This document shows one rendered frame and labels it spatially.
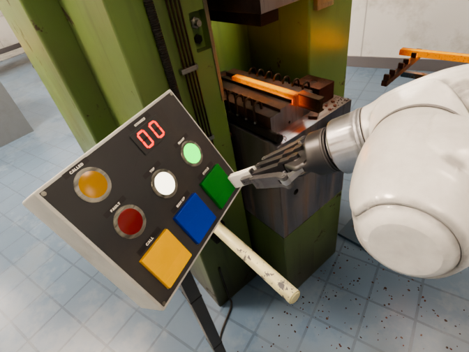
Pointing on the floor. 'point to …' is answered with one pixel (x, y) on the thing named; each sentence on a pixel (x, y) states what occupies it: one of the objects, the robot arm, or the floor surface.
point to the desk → (11, 119)
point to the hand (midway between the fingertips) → (244, 177)
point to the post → (201, 312)
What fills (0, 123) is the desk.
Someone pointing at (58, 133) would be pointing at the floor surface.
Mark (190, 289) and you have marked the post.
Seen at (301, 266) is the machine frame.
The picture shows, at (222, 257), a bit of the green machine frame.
